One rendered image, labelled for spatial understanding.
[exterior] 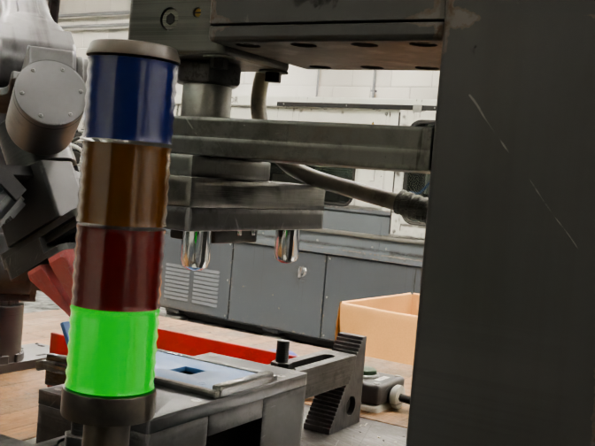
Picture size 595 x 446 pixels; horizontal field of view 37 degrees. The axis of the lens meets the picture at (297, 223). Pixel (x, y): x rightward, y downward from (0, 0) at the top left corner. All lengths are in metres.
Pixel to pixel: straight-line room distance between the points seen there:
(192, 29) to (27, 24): 0.27
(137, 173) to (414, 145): 0.22
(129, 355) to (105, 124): 0.09
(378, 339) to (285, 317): 3.09
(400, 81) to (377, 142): 7.39
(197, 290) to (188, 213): 5.98
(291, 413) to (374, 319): 2.31
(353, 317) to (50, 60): 2.43
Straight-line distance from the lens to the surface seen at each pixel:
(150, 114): 0.37
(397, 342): 3.00
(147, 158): 0.37
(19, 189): 0.75
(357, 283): 5.77
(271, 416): 0.71
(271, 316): 6.16
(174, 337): 1.02
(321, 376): 0.84
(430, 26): 0.52
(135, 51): 0.37
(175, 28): 0.64
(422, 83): 7.84
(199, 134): 0.63
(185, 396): 0.65
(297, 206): 0.70
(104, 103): 0.37
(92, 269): 0.37
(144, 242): 0.37
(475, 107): 0.50
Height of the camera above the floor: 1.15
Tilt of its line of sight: 3 degrees down
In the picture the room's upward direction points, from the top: 5 degrees clockwise
